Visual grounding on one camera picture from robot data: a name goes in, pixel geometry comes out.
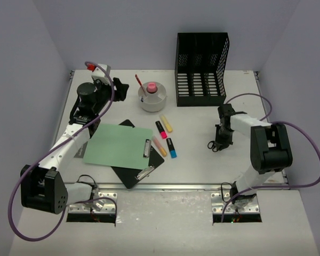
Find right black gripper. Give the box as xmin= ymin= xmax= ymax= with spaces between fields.
xmin=214 ymin=123 xmax=234 ymax=150

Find black handled scissors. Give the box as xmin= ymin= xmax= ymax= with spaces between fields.
xmin=207 ymin=141 xmax=219 ymax=153

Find red pen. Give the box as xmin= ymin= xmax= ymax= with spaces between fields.
xmin=135 ymin=74 xmax=146 ymax=96

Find pink capped glue stick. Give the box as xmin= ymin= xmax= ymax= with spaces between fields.
xmin=147 ymin=82 xmax=157 ymax=93

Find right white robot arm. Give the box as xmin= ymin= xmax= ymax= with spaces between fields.
xmin=208 ymin=104 xmax=293 ymax=210

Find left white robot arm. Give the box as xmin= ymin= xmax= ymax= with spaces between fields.
xmin=20 ymin=78 xmax=129 ymax=214

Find white round desk organizer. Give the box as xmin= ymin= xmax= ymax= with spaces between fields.
xmin=138 ymin=82 xmax=167 ymax=113

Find green clipboard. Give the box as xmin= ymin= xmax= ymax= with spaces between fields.
xmin=83 ymin=124 xmax=153 ymax=170

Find yellow highlighter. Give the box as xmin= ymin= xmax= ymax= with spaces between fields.
xmin=160 ymin=114 xmax=173 ymax=133

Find black blue highlighter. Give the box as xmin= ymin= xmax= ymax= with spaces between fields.
xmin=166 ymin=138 xmax=177 ymax=158

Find grey booklet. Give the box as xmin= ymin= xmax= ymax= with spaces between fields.
xmin=74 ymin=142 xmax=87 ymax=158

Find black pink highlighter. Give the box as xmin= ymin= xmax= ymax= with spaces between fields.
xmin=155 ymin=121 xmax=167 ymax=139

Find pale orange highlighter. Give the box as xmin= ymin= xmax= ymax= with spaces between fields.
xmin=152 ymin=136 xmax=167 ymax=157

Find black mesh file organizer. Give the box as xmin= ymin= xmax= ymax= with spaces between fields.
xmin=175 ymin=32 xmax=230 ymax=107

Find black clipboard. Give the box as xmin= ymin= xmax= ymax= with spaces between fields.
xmin=112 ymin=119 xmax=164 ymax=189

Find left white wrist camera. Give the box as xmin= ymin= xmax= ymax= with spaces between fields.
xmin=91 ymin=64 xmax=111 ymax=85

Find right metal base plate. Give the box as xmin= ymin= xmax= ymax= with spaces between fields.
xmin=210 ymin=191 xmax=260 ymax=215

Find metal base plate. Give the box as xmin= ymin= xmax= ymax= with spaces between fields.
xmin=210 ymin=191 xmax=260 ymax=215
xmin=68 ymin=190 xmax=117 ymax=214

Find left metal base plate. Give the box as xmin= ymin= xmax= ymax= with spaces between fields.
xmin=68 ymin=190 xmax=117 ymax=214

